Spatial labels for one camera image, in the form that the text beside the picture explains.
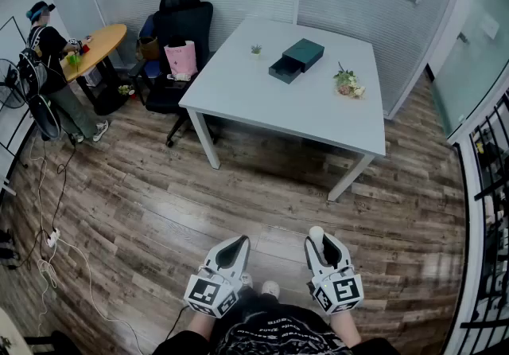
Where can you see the white power strip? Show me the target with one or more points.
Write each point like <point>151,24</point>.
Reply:
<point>53,237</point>

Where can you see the blue chair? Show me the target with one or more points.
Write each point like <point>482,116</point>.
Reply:
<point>153,69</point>

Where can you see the small flower bunch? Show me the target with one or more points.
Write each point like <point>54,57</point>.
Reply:
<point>125,89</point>

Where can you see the grey plastic storage bin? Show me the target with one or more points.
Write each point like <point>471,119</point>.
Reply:
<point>92,76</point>

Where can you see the red cup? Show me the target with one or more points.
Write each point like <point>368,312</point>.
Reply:
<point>86,49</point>

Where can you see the black office chair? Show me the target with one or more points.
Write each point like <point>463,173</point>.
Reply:
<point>183,19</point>

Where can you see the brown bag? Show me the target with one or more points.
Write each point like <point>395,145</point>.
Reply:
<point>149,49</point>

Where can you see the black standing fan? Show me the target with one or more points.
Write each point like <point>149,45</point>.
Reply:
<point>10,84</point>

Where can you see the person's left forearm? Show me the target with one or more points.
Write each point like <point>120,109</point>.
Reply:
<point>200,327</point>

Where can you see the artificial flower bouquet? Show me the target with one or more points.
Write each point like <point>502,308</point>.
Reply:
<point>349,84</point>

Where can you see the person's black printed shirt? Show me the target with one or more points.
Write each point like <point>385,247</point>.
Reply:
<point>270,329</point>

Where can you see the white table leg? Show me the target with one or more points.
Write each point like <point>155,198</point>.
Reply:
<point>350,178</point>
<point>204,138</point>

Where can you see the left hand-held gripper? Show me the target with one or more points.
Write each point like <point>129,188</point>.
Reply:
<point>210,293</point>

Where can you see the small white paper sign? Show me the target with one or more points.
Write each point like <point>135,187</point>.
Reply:
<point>490,26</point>

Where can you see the small green potted plant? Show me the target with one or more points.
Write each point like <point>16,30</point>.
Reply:
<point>256,50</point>

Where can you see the pink paper bag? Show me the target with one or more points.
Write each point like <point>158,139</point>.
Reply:
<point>181,59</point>

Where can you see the person's right forearm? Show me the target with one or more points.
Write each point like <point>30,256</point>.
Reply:
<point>344,327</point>

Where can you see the green cup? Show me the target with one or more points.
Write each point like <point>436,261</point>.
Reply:
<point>73,59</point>

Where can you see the person's white shoe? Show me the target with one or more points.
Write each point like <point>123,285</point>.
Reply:
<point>246,279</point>
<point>270,288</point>

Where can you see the black metal rack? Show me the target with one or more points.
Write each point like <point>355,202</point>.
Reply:
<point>493,186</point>

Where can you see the dark green drawer box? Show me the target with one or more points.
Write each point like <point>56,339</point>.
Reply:
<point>298,59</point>

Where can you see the person's white right shoe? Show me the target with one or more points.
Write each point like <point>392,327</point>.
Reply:
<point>270,288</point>

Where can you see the black round stool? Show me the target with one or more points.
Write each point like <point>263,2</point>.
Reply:
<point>45,116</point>

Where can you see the person's white left shoe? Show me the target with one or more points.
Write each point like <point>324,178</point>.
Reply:
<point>246,279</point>

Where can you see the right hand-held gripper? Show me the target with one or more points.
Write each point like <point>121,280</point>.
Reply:
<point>340,291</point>

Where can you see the round wooden table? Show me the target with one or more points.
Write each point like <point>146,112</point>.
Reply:
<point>103,43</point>

